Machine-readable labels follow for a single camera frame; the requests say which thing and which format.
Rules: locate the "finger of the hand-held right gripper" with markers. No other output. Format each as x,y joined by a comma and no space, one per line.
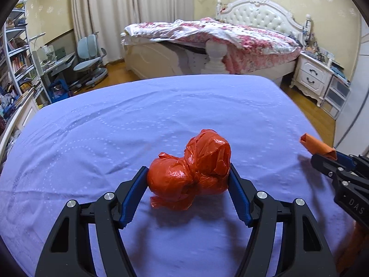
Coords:
323,163
344,161

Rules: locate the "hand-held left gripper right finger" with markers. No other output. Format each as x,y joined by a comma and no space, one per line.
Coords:
239,199

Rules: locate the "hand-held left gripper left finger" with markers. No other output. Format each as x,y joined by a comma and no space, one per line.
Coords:
132,199

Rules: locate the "orange paper roll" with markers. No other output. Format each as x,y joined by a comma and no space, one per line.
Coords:
317,147

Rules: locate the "orange plastic bag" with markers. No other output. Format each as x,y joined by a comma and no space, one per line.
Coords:
187,179

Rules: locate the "clear plastic drawer unit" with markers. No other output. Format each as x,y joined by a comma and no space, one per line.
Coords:
335,98

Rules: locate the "white sliding wardrobe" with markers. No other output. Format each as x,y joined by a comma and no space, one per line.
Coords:
357,98

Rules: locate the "purple tablecloth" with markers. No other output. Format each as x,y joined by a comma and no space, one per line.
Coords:
115,127

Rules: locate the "stack of books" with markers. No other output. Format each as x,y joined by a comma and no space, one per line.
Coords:
341,73

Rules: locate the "white nightstand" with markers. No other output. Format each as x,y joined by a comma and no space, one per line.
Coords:
311,75

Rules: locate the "clutter of small items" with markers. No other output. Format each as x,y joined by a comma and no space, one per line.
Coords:
315,50

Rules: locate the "pink floral bedsheet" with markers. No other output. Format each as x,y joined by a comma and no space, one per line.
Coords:
259,60

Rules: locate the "blue storage basket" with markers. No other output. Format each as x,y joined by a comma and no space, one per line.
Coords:
59,92

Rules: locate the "white low cabinet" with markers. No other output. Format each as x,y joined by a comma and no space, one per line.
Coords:
26,112

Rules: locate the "white study desk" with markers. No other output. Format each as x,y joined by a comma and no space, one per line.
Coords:
54,63

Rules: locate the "light blue office chair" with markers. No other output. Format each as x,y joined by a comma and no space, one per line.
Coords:
86,47

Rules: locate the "white bed with tufted headboard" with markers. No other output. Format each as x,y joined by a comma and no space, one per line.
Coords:
259,11

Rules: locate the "floral quilt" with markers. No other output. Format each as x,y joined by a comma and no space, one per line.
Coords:
187,30

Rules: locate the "white bookshelf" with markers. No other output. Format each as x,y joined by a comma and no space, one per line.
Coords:
17,63

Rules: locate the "white desk lamp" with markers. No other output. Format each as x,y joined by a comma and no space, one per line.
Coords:
37,36

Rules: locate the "beige curtain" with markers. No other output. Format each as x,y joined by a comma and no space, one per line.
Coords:
164,0
98,11

